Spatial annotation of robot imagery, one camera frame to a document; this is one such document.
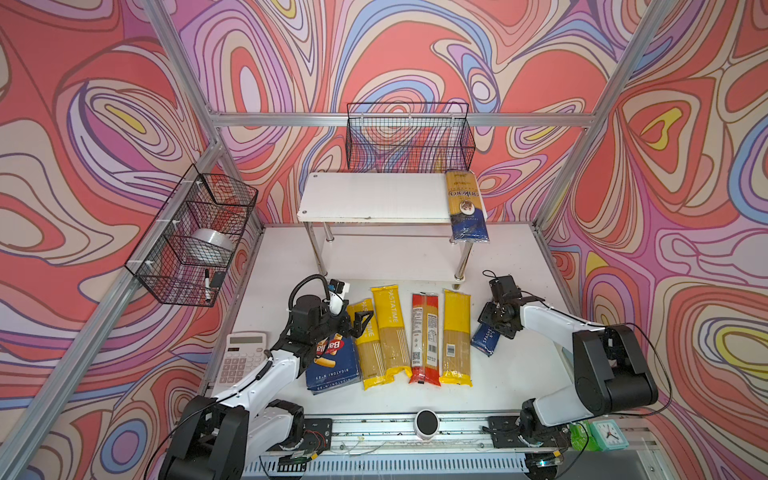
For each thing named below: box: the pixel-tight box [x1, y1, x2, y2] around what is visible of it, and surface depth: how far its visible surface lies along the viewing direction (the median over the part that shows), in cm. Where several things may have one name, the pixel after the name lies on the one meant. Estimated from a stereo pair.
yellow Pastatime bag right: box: [370, 285, 413, 380], surface depth 90 cm
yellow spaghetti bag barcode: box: [439, 290, 473, 387], surface depth 88 cm
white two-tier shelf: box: [297, 171, 472, 283], surface depth 88 cm
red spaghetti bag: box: [409, 292, 441, 386], surface depth 88 cm
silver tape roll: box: [192, 228, 236, 251], surface depth 75 cm
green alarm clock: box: [591, 419, 629, 451], surface depth 73 cm
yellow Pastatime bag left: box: [347, 298, 395, 391], surface depth 86 cm
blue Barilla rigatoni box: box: [305, 333, 361, 395], surface depth 80 cm
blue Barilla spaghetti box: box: [470, 323, 501, 357], surface depth 88 cm
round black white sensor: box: [414, 408, 440, 442], surface depth 72 cm
